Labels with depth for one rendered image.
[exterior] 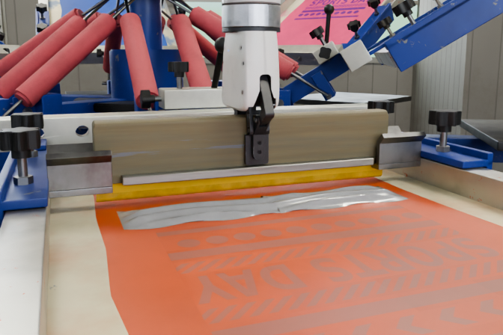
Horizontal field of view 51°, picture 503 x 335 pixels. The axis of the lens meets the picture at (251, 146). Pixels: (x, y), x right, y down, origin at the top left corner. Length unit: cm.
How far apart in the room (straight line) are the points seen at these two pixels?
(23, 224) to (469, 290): 38
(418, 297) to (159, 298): 20
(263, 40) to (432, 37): 54
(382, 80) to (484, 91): 93
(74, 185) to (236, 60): 24
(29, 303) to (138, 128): 34
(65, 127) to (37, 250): 45
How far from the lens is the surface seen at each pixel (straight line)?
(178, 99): 95
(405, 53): 112
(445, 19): 114
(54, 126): 88
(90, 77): 440
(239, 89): 66
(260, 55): 65
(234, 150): 68
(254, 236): 55
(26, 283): 39
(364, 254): 51
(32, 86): 125
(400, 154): 79
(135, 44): 124
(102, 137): 65
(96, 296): 44
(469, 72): 411
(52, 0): 257
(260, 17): 66
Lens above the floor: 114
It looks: 10 degrees down
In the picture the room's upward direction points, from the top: straight up
